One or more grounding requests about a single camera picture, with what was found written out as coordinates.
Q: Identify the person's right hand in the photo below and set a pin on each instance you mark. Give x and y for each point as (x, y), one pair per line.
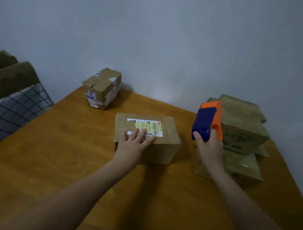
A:
(211, 154)

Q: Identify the person's left hand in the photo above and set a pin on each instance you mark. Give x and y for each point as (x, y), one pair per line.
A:
(129, 150)

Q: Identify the person's right thumb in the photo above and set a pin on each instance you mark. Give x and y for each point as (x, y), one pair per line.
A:
(198, 138)

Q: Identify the person's left little finger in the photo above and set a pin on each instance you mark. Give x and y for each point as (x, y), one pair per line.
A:
(123, 137)

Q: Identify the person's left middle finger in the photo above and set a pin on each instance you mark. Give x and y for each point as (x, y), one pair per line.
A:
(142, 135)

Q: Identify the orange and blue tape dispenser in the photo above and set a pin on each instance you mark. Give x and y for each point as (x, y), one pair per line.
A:
(208, 120)

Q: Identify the cardboard box with shipping label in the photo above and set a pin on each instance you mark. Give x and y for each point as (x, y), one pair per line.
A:
(161, 142)

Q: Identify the person's left forearm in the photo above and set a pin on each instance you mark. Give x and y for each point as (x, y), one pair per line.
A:
(71, 199)

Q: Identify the person's right forearm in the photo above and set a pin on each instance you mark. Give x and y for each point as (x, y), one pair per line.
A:
(239, 201)

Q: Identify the cardboard box with green print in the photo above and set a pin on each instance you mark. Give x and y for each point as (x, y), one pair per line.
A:
(241, 132)

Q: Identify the flat cardboard box with tape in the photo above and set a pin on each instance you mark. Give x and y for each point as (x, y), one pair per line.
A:
(239, 165)

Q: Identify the small taped cardboard box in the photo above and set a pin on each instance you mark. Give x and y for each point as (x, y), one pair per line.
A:
(102, 88)

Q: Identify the flat plain cardboard box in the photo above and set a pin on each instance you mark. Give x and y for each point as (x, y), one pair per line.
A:
(241, 105)

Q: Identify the checked grey cloth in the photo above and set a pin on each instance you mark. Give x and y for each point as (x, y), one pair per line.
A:
(19, 109)

